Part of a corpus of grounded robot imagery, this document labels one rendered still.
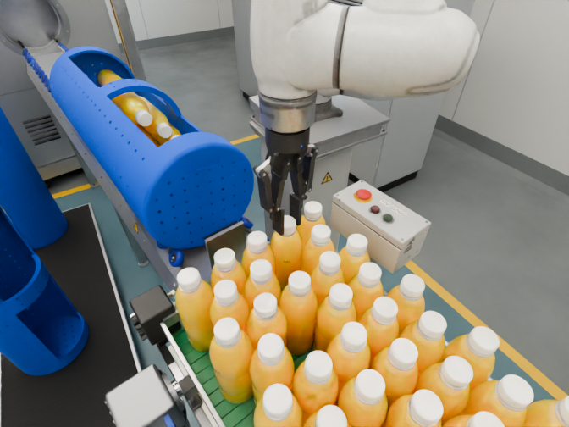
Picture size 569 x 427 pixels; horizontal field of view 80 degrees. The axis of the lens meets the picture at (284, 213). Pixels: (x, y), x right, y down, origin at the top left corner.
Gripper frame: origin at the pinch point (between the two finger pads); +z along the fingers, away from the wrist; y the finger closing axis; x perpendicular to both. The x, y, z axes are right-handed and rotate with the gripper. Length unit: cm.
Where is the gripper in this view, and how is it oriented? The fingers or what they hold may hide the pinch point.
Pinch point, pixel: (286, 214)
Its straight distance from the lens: 69.5
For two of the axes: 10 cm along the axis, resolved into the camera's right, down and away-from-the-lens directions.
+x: 6.3, 5.2, -5.8
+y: -7.8, 4.2, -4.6
